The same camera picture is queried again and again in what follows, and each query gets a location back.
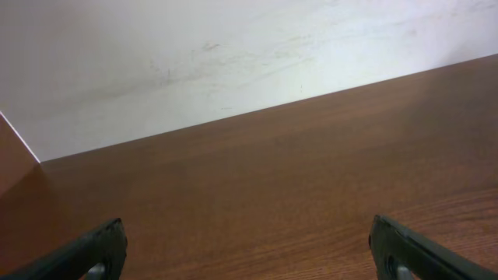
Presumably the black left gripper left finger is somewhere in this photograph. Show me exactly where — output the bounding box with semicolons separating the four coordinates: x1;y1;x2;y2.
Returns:
1;218;128;280

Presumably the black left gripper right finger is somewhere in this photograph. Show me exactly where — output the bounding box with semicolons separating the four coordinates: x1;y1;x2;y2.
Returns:
369;215;497;280

